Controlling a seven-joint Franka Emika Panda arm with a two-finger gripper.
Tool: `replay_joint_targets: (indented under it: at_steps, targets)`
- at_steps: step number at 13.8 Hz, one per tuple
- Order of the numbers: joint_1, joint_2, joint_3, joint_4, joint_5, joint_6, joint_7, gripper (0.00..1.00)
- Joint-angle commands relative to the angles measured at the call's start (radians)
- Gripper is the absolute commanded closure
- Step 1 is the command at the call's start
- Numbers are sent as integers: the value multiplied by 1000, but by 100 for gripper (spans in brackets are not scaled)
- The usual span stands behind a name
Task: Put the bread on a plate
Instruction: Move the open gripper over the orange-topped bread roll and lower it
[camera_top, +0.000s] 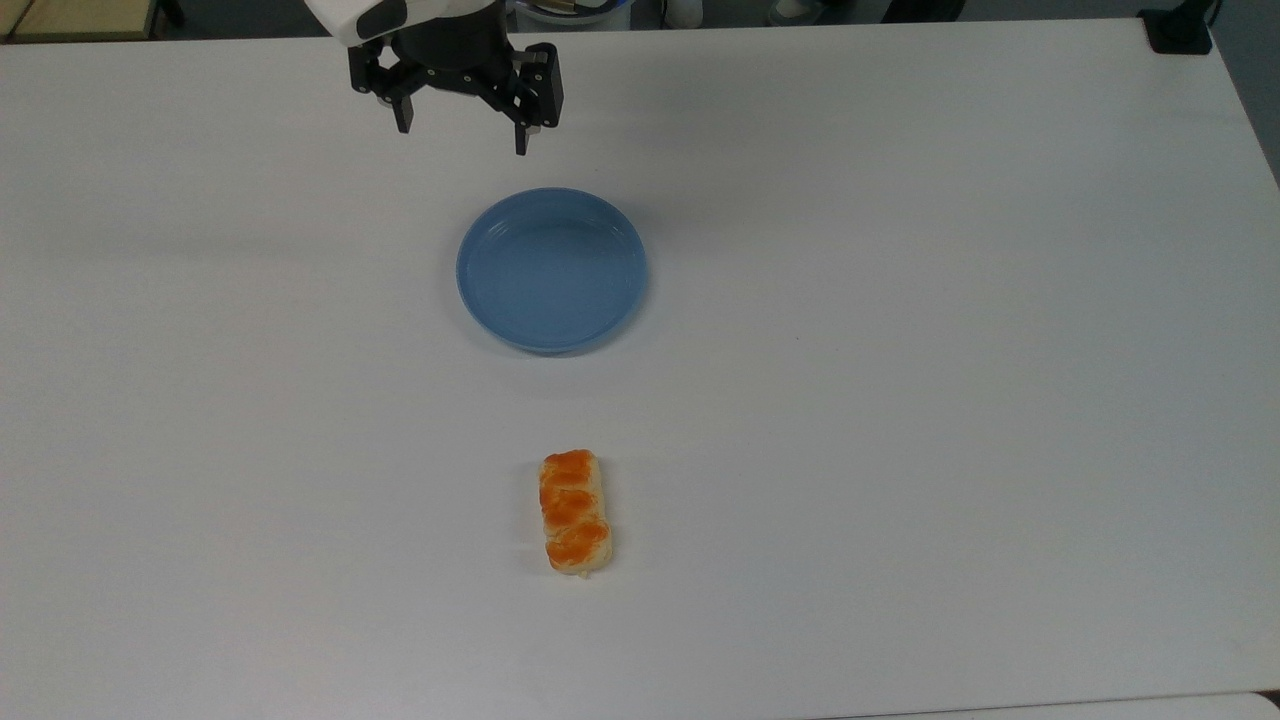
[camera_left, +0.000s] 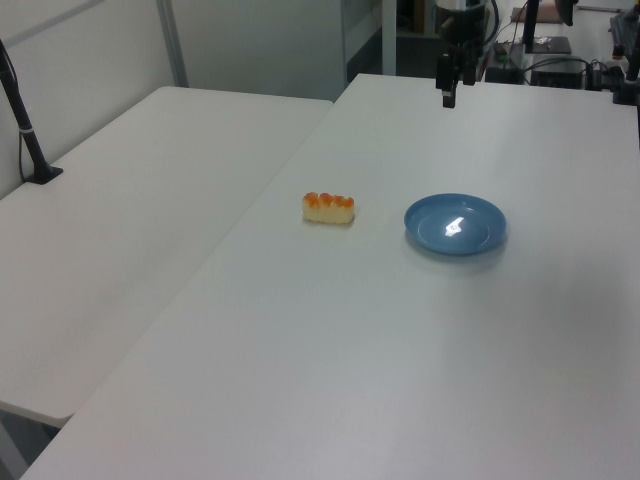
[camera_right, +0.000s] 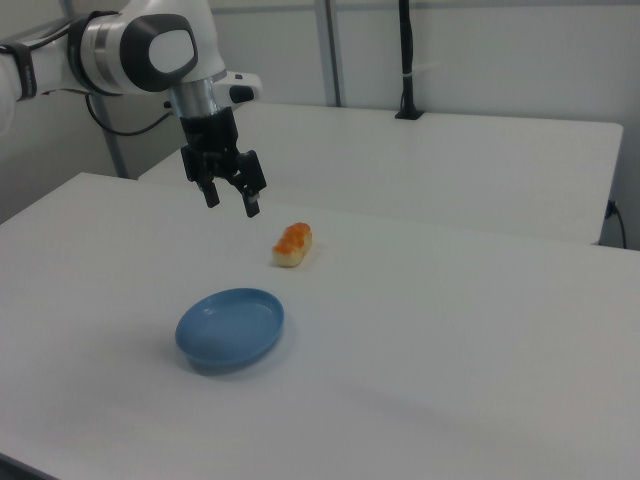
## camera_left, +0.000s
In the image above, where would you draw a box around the bread loaf with orange crust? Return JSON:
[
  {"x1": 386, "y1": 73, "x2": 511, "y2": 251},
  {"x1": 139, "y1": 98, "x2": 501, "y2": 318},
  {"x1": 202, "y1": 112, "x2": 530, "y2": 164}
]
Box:
[{"x1": 301, "y1": 191, "x2": 357, "y2": 227}]

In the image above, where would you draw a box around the black stand with flat base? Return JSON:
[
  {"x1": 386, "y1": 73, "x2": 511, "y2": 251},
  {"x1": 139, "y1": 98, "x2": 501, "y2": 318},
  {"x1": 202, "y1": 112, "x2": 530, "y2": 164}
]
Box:
[{"x1": 521, "y1": 0, "x2": 572, "y2": 56}]

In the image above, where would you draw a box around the small black box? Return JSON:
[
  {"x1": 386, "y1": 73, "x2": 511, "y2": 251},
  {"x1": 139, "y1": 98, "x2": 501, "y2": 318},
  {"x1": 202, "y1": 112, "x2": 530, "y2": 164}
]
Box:
[{"x1": 486, "y1": 64, "x2": 522, "y2": 84}]

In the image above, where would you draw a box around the grey partition post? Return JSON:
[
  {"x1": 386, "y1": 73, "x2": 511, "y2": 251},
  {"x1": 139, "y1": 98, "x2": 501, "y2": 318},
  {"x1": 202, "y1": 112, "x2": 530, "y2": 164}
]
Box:
[{"x1": 155, "y1": 0, "x2": 190, "y2": 89}]

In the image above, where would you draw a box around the white side table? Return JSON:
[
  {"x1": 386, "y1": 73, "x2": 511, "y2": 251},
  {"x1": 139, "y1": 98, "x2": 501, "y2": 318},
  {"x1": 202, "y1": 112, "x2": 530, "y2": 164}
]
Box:
[{"x1": 0, "y1": 85, "x2": 335, "y2": 429}]

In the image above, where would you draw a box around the black pole with white tie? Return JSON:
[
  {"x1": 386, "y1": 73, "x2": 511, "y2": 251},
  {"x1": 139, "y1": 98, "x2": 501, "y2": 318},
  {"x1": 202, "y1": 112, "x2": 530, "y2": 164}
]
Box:
[{"x1": 0, "y1": 38, "x2": 65, "y2": 187}]

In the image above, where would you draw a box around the black electronics box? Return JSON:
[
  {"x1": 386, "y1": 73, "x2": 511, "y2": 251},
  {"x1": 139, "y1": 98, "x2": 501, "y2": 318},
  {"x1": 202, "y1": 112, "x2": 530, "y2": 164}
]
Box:
[{"x1": 529, "y1": 56, "x2": 589, "y2": 89}]

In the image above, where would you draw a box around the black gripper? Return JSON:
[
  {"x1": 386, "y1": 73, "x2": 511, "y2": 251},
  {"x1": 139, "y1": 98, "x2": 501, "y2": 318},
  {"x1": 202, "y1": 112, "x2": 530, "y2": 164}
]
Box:
[{"x1": 433, "y1": 4, "x2": 490, "y2": 109}]

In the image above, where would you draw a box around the blue round plastic plate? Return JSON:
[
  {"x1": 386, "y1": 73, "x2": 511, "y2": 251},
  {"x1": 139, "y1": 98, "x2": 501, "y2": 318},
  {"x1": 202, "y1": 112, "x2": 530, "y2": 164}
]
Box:
[{"x1": 403, "y1": 193, "x2": 508, "y2": 258}]

